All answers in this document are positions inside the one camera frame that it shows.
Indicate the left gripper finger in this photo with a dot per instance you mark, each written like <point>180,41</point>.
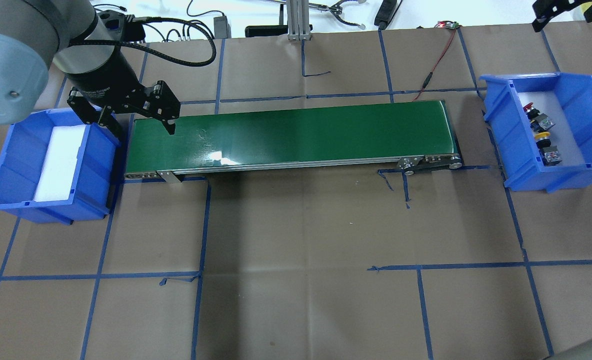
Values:
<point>157,102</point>
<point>89,115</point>

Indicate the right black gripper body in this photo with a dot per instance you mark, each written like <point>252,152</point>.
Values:
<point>551,11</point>

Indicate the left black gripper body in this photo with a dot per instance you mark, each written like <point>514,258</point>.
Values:
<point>110,71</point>

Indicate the red push button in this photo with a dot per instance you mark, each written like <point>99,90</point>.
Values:
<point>539,122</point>

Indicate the yellow push button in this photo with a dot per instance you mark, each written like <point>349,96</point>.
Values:
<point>549,153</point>

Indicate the blue bin left side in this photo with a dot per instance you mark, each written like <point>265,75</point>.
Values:
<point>21,162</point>

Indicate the blue bin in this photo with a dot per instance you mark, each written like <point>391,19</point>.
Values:
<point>21,162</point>
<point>567,99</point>

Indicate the black power adapter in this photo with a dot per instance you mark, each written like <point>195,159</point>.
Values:
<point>221,27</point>

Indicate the blue bin right side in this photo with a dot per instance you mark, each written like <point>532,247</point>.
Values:
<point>567,99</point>

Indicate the black handheld device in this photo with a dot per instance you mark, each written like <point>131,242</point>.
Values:
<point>386,13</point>

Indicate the green conveyor belt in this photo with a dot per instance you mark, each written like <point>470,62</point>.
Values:
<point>418,136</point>

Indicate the green grabber reach tool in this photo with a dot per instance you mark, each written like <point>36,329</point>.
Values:
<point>336,10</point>

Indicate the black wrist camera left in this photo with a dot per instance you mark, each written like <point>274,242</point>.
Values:
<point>122,27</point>

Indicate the aluminium frame post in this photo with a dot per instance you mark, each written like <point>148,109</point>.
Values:
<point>298,20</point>

